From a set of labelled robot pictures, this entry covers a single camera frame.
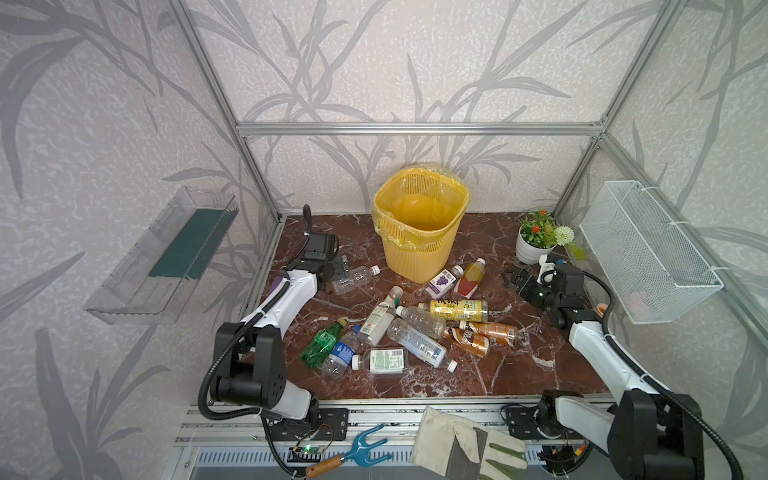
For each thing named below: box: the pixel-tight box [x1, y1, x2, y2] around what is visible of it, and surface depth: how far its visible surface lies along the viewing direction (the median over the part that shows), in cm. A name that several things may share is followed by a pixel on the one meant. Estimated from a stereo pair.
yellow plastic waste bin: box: [371, 165, 470, 284], surface depth 94 cm
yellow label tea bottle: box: [418, 300, 489, 323], surface depth 89 cm
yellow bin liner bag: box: [372, 164, 469, 253], surface depth 94 cm
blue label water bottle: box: [322, 342, 359, 380], surface depth 82 cm
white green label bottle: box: [359, 295, 401, 347], surface depth 89 cm
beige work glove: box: [413, 406, 528, 480], surface depth 71 cm
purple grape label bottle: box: [425, 265, 464, 300], surface depth 98 cm
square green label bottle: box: [351, 348, 409, 376], surface depth 82 cm
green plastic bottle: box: [300, 318, 348, 369], surface depth 86 cm
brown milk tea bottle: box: [459, 320, 518, 340], surface depth 86 cm
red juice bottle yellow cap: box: [457, 258, 486, 299], surface depth 97 cm
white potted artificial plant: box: [515, 206, 586, 265], surface depth 98 cm
